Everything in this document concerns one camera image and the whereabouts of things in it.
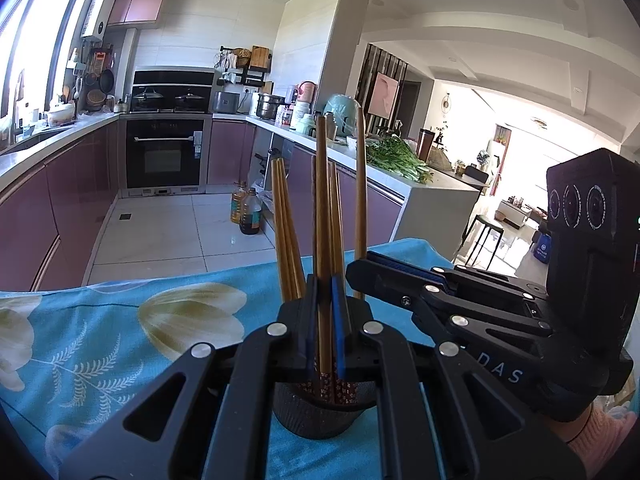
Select black mesh holder cup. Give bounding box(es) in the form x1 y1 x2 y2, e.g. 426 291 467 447
271 380 379 441

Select stainless steel pot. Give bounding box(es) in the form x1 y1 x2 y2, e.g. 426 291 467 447
256 93 286 121

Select person's right forearm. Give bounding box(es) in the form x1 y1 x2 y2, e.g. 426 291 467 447
547 400 640 467

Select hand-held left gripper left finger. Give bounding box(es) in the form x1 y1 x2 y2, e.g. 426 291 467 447
57 274 321 480

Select white plastic bag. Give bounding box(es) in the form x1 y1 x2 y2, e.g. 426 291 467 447
250 177 274 211

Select dark sauce bottle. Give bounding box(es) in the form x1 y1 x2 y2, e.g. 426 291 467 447
240 187 262 235

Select pink wall painting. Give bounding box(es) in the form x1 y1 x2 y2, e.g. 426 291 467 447
372 72 400 118

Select pink lower kitchen cabinets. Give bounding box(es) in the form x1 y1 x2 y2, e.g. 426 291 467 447
207 117 481 266
0 119 121 293

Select dark slatted partition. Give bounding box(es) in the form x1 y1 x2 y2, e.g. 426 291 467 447
356 43 409 136

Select lidded cooking pot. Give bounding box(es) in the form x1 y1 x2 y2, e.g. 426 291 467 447
132 89 163 110
175 90 206 110

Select white water heater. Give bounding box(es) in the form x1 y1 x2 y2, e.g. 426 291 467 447
81 0 118 39

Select pink upper cabinet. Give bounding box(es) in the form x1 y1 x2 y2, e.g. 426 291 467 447
107 0 173 27

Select black bar stool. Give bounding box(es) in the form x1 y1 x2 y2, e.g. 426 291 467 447
462 214 506 272

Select blue floral tablecloth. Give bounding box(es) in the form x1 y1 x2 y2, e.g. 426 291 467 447
0 237 456 480

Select blue bag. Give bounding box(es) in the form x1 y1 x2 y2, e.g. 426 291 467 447
532 232 555 264

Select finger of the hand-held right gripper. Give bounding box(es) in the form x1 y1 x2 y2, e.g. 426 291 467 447
346 260 551 347
367 250 548 302

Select kitchen window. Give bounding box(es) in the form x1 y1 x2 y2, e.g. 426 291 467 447
0 0 96 127

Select metal sink faucet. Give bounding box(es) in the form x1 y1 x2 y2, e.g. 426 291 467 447
9 69 27 147

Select mint green appliance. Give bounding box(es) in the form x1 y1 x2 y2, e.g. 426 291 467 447
323 95 362 138

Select wooden chopstick with patterned end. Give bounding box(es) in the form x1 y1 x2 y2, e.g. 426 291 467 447
315 115 335 401

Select brown tumbler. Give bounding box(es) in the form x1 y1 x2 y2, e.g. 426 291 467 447
418 128 437 162

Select black wall rack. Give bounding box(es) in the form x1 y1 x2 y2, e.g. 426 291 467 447
217 46 273 86

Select black integrated stove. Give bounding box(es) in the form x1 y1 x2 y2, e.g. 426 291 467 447
131 69 216 113

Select yellow oil bottle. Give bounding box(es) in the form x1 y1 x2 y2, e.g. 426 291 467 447
230 182 248 224

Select black built-in oven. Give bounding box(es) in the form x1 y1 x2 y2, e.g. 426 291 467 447
125 115 207 192

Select green leafy vegetables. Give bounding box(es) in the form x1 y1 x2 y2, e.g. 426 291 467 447
365 136 435 184

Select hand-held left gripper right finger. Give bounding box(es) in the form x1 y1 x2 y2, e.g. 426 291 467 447
331 275 587 480

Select bunch of wooden chopsticks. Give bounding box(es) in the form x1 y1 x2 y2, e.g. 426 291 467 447
270 107 368 403

